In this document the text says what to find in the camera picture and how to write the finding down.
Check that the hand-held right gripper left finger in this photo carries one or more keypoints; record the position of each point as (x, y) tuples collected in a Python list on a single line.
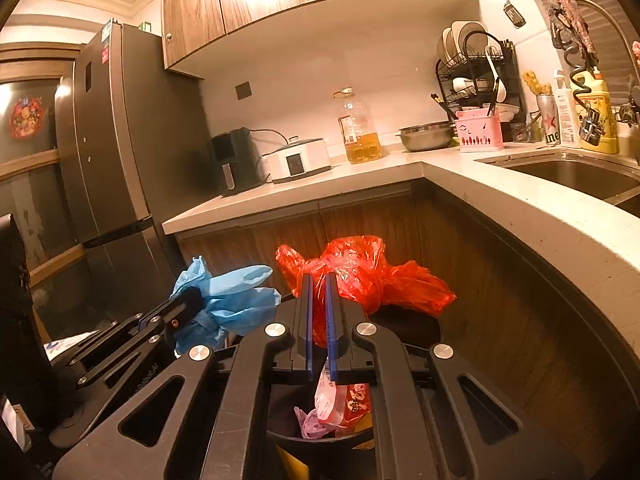
[(308, 320)]

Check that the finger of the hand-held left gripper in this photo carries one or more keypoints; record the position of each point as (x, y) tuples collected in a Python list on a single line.
[(170, 307), (130, 352)]

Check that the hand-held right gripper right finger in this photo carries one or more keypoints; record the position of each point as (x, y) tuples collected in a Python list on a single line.
[(331, 325)]

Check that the blue rubber glove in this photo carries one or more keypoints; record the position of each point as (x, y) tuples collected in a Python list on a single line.
[(235, 295)]

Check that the red and white plastic bag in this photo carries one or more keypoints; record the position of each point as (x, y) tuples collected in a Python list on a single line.
[(340, 400)]

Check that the black trash bin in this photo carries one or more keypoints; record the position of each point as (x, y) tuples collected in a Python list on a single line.
[(410, 330)]

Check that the purple plastic bag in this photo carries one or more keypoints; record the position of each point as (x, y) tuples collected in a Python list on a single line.
[(310, 422)]

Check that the grey refrigerator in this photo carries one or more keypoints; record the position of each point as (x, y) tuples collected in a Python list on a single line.
[(125, 160)]

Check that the black air fryer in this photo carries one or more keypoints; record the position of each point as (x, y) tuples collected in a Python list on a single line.
[(232, 165)]

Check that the white slow cooker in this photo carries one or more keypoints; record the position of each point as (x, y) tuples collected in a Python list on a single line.
[(297, 162)]

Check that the wooden lower cabinets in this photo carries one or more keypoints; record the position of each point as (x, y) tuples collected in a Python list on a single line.
[(500, 280)]

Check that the wooden cabinets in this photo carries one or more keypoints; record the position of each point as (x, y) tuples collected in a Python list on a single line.
[(500, 280), (310, 0)]

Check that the cooking oil bottle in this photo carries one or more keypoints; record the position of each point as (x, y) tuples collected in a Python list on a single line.
[(361, 135)]

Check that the wooden glass sliding door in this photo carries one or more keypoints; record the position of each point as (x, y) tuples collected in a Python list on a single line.
[(30, 175)]

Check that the steel bowl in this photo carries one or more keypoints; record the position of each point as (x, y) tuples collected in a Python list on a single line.
[(427, 139)]

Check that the light stone kitchen counter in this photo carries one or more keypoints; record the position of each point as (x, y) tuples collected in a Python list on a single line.
[(500, 185)]

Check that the red round door decoration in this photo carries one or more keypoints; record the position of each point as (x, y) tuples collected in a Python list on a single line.
[(27, 118)]

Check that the pink utensil holder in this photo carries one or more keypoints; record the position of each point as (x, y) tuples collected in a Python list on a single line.
[(480, 135)]

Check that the steel sink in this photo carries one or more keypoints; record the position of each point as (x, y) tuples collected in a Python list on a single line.
[(575, 175)]

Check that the black dish rack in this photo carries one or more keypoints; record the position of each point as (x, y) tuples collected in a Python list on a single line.
[(475, 70)]

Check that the beer can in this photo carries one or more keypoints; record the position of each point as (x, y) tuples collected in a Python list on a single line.
[(549, 125)]

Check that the white pump bottle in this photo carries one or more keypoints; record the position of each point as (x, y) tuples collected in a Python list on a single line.
[(566, 115)]

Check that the wooden upper cabinets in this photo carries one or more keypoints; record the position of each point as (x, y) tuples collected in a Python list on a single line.
[(310, 0)]

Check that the yellow detergent bottle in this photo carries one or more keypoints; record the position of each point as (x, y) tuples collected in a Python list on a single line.
[(597, 110)]

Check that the kitchen faucet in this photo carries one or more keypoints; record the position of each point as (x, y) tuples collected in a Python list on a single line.
[(607, 15)]

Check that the dark wall socket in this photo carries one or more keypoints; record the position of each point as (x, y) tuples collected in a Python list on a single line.
[(244, 90)]

